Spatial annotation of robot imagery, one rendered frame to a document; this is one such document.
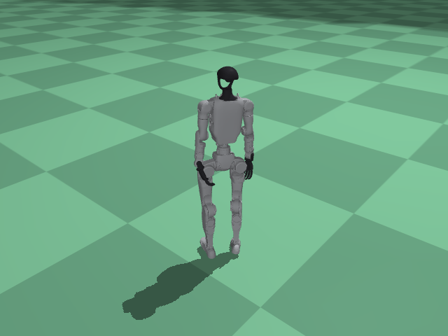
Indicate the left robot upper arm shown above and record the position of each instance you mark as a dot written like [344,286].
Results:
[204,108]

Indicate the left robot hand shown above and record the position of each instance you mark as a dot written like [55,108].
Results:
[202,174]

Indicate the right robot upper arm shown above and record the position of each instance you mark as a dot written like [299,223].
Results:
[247,129]

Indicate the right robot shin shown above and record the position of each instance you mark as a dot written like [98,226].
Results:
[237,223]

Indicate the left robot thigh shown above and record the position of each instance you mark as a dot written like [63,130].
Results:
[205,190]

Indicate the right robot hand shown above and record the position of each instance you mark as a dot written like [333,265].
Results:
[249,169]

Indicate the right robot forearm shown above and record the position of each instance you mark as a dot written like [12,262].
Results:
[248,143]

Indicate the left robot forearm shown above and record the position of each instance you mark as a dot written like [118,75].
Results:
[199,149]

